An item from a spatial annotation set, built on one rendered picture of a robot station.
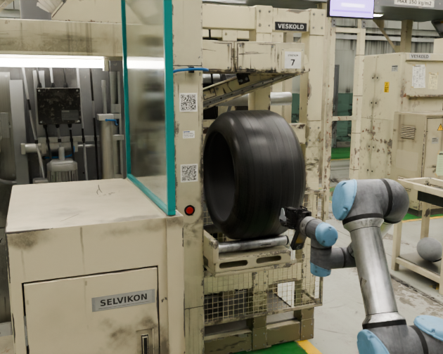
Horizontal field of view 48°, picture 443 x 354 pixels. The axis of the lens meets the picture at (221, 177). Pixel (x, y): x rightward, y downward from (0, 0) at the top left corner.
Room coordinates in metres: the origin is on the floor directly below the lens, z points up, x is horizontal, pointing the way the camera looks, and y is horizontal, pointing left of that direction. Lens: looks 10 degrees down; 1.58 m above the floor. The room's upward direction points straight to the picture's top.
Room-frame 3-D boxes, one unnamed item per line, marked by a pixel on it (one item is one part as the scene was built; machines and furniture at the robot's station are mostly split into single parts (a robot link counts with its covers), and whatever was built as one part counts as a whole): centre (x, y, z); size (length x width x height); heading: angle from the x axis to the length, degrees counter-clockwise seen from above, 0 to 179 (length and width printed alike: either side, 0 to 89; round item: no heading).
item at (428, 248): (3.90, -1.75, 0.40); 0.60 x 0.35 x 0.80; 21
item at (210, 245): (2.13, 0.09, 0.90); 0.40 x 0.03 x 0.10; 21
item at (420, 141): (6.27, -2.72, 0.62); 0.91 x 0.58 x 1.25; 111
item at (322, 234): (1.70, -0.36, 1.06); 0.11 x 0.08 x 0.09; 21
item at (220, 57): (2.52, -0.09, 1.71); 0.61 x 0.25 x 0.15; 111
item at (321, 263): (1.70, -0.37, 0.96); 0.11 x 0.08 x 0.11; 101
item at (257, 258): (2.07, -0.12, 0.84); 0.36 x 0.09 x 0.06; 111
